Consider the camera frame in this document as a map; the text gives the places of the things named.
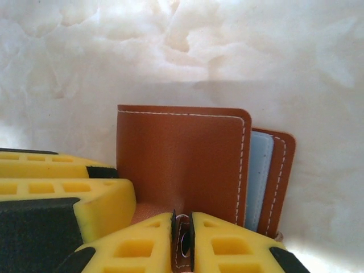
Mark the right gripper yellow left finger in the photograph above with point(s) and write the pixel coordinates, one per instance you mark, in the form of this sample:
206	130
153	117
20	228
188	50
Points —
128	250

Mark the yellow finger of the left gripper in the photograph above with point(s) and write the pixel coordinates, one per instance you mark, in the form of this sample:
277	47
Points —
57	170
108	204

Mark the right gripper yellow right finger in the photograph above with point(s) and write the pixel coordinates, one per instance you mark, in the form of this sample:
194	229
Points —
233	250

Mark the brown leather card holder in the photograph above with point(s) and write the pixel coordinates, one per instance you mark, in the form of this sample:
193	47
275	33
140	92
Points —
185	156

